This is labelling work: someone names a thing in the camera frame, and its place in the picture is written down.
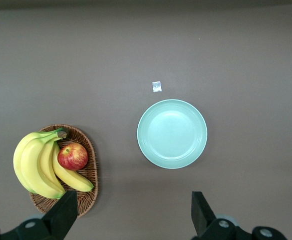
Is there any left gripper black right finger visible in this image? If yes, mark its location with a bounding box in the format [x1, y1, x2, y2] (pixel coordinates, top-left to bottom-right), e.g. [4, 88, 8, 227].
[191, 191, 253, 240]

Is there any light green round plate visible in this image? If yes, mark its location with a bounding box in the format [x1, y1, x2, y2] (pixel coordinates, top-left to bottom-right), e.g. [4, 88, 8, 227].
[137, 98, 208, 170]

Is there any yellow banana bunch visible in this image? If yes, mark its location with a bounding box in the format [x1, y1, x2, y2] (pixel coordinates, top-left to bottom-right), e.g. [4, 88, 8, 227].
[13, 127, 95, 200]

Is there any brown wicker basket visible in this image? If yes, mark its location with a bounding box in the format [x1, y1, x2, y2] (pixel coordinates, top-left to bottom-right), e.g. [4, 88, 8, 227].
[28, 124, 99, 218]

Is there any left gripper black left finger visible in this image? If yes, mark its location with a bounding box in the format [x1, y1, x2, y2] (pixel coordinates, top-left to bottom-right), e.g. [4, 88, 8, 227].
[0, 190, 78, 240]

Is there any red apple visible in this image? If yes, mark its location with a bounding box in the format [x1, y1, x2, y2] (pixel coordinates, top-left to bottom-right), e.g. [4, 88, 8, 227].
[57, 142, 89, 172]

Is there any brown table cover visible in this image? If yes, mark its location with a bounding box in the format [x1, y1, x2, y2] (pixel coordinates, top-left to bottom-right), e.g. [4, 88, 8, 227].
[0, 7, 292, 240]

